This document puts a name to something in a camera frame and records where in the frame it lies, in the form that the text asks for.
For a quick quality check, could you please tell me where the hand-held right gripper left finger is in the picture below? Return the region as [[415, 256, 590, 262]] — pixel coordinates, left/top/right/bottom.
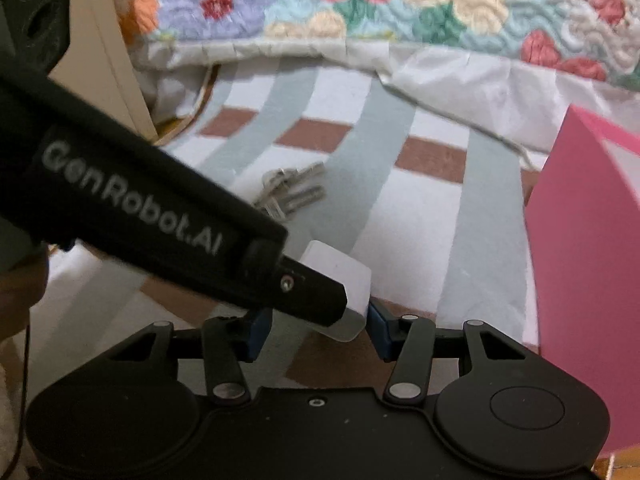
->
[[107, 307, 273, 403]]

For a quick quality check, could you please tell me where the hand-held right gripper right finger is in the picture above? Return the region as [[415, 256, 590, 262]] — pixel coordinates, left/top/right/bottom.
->
[[367, 300, 543, 403]]

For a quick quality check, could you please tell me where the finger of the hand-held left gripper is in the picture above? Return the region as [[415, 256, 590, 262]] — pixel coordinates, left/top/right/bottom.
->
[[270, 254, 349, 329]]

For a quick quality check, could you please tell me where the plain white box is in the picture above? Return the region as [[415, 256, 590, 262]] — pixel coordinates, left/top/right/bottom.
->
[[299, 240, 373, 343]]

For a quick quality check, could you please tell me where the pink storage box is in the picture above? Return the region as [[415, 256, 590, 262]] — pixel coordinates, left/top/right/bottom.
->
[[522, 105, 640, 466]]

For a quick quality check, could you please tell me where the bunch of metal keys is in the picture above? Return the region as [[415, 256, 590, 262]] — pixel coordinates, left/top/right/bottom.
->
[[252, 162, 327, 222]]

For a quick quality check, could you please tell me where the beige furniture panel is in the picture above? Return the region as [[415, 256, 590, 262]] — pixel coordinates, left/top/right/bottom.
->
[[67, 0, 161, 143]]

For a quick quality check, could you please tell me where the checkered bed sheet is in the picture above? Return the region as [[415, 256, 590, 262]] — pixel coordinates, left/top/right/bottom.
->
[[45, 57, 546, 396]]

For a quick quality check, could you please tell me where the floral quilt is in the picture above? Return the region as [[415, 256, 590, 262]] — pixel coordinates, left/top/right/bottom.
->
[[107, 0, 640, 156]]

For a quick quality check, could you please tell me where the wooden bed frame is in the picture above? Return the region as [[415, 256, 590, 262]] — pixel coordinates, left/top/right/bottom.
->
[[152, 62, 223, 148]]

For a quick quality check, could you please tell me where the thin black cable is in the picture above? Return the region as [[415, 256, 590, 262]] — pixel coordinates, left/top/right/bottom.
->
[[11, 310, 35, 467]]

